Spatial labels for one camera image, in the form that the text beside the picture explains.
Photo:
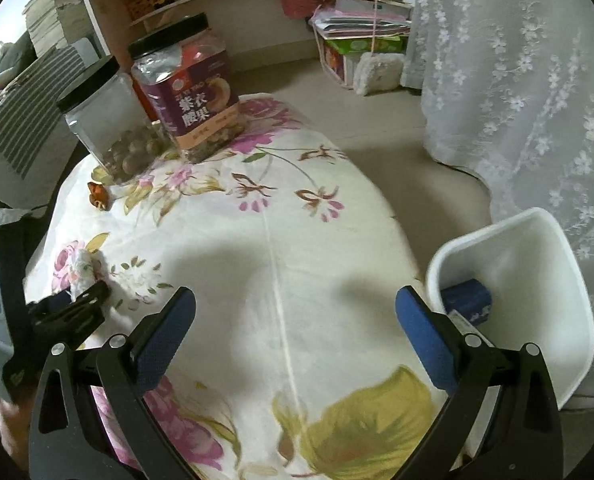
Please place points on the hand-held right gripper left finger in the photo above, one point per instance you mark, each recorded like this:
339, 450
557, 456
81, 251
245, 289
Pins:
164, 340

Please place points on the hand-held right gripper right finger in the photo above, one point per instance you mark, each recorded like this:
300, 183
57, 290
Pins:
427, 340

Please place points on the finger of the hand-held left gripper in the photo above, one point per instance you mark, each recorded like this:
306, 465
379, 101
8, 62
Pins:
72, 315

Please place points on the white tissue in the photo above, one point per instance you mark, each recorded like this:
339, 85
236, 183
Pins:
84, 267

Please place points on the dark blue box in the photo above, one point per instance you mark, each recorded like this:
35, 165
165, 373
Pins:
467, 300

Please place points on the white plastic bin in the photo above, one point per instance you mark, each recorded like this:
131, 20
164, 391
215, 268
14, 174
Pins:
527, 285

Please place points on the orange snack wrapper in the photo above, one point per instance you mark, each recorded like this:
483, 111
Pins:
98, 196

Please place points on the floral tablecloth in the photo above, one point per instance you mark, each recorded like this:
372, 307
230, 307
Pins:
277, 240

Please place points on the striped grey cushion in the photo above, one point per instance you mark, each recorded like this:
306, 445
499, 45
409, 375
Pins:
17, 125

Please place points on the clear jar with blue label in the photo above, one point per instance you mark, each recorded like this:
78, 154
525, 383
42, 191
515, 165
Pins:
112, 125

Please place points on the clear jar with purple label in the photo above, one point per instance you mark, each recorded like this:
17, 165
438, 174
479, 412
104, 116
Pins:
192, 105

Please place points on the stack of books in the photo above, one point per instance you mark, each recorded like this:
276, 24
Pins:
47, 20

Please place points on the white fluffy pad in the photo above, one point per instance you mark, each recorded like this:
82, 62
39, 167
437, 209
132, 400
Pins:
377, 75

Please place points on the white lace curtain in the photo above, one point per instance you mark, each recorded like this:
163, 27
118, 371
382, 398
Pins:
517, 85

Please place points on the green and white box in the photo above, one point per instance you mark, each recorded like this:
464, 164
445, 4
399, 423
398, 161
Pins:
362, 47

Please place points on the tied bundle of papers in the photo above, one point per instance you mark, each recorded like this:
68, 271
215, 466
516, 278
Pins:
357, 15

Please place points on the pink basket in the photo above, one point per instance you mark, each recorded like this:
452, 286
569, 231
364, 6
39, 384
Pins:
302, 4

